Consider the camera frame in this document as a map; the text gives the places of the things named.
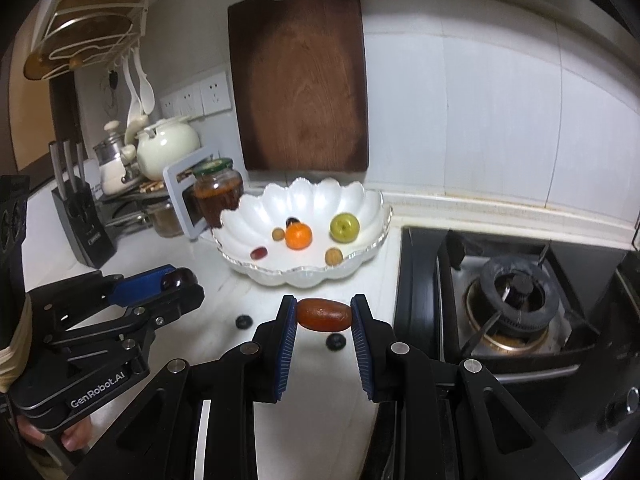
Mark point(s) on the red oval date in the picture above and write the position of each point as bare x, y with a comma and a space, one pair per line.
321, 314

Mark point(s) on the white scalloped bowl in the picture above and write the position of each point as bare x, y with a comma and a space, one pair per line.
310, 266

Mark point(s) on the person's left hand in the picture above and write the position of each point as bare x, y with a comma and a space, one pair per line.
75, 437

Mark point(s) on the dark wooden cutting board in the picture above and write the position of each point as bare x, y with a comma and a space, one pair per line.
300, 85

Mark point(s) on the white wall socket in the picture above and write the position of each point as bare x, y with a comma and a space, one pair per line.
216, 94
170, 107
191, 101

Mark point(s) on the white hanging spoon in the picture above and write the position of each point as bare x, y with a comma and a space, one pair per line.
145, 90
132, 110

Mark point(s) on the bundle of wooden sticks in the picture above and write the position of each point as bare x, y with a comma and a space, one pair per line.
152, 188

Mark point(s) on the black gas stove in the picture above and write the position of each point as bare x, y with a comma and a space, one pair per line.
590, 272

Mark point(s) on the small orange tangerine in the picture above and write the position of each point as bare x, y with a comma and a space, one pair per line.
298, 236

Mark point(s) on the black knife block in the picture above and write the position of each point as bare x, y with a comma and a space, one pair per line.
85, 230

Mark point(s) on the person's left forearm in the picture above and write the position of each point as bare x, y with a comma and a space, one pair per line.
12, 355

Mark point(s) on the small yellow longan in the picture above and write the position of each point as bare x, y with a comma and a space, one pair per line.
278, 234
333, 257

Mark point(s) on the black burner grate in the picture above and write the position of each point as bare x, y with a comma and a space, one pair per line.
515, 290

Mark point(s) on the dark plum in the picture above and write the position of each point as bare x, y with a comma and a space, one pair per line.
177, 277
291, 221

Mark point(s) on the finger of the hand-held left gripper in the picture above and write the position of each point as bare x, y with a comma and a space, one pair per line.
175, 305
140, 284

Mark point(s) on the blueberry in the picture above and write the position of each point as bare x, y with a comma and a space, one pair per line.
336, 342
243, 321

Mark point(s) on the small green apple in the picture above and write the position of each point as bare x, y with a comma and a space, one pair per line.
345, 227

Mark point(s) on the small black hanging tool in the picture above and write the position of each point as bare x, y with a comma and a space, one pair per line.
113, 81

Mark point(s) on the glass jar with green lid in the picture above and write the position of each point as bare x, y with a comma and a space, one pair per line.
215, 195

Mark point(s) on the cream ceramic teapot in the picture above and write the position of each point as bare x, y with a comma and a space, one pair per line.
167, 147

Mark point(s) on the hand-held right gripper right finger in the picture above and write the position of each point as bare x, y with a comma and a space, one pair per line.
362, 350

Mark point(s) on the stove knob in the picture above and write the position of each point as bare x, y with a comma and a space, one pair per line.
625, 410

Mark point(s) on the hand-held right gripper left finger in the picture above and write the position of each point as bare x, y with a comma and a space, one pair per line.
285, 350

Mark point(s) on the white plastic frame stand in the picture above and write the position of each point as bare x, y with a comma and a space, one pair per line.
175, 195

